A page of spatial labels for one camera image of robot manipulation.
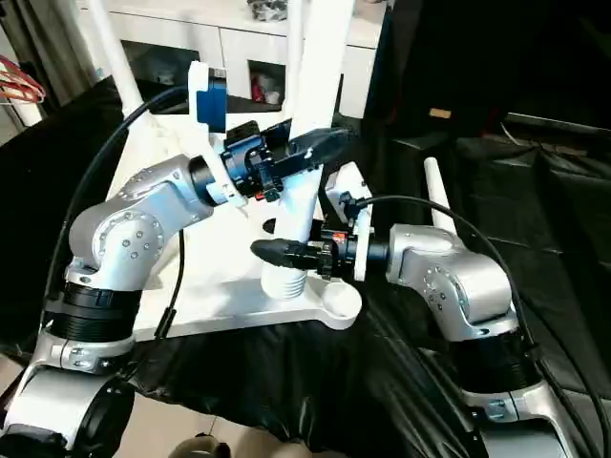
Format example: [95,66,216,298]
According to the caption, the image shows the white plastic table top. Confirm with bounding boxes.
[107,101,365,341]

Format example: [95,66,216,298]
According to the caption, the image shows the white glass-door cabinet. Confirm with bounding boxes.
[85,0,384,120]

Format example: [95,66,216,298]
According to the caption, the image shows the black glossy mat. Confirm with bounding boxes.
[0,78,611,458]

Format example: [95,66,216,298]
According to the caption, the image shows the grey robot foot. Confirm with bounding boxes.
[170,432,231,458]

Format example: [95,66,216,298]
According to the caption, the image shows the white plastic container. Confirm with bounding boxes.
[13,102,44,127]

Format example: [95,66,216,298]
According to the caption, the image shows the grey curtain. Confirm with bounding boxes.
[0,0,96,107]

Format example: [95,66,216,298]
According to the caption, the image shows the red clothes hangers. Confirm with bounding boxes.
[0,54,47,104]

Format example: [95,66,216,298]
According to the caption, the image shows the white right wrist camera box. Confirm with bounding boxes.
[323,160,377,283]

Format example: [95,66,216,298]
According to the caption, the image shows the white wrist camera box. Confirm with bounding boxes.
[186,60,250,210]
[323,160,377,283]

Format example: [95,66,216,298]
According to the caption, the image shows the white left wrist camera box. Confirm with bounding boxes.
[186,60,250,210]

